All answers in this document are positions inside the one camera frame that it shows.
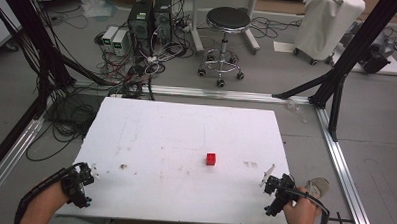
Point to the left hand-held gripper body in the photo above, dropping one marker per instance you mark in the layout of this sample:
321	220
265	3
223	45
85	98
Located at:
75	186

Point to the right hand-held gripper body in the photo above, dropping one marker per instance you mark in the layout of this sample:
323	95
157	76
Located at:
280	191

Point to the person's left hand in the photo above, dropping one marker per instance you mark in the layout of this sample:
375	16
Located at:
57	193

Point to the person's right hand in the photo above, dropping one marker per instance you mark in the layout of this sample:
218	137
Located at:
301	209

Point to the person's grey shoe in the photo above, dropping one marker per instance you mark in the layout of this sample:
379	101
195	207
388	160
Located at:
318	187

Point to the red cube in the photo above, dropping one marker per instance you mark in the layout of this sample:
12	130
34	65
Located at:
211	158

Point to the white power supply box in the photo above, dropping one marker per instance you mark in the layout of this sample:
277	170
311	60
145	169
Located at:
120	42
109	37

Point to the black round stool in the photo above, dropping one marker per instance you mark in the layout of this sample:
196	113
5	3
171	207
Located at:
227	26

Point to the black computer tower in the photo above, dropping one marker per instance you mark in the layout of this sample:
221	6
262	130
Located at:
140	25
163	19

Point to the white covered cart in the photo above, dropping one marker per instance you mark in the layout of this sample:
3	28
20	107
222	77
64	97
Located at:
326	26

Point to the black device on white board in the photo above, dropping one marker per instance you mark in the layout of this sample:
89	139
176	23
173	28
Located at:
377	54

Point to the clear plastic bag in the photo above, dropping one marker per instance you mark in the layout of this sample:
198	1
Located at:
96	6

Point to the aluminium floor rail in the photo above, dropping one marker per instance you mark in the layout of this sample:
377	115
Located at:
13	154
220	93
346	177

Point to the black frame post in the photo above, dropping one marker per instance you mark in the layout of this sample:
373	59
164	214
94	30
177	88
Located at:
351	57
35	36

